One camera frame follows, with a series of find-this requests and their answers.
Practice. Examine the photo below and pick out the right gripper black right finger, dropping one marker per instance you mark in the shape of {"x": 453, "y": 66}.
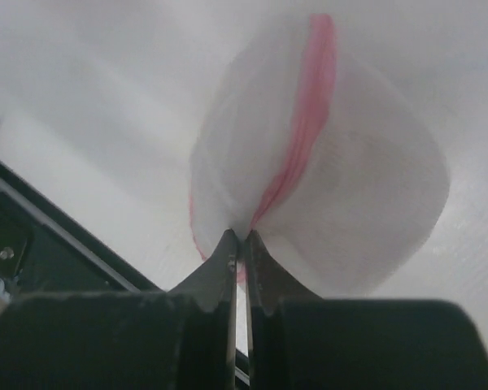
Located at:
{"x": 298, "y": 340}

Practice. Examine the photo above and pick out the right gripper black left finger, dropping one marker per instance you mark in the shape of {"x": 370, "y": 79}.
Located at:
{"x": 180, "y": 339}

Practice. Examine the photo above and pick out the white mesh bag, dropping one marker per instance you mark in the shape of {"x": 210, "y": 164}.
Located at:
{"x": 319, "y": 154}

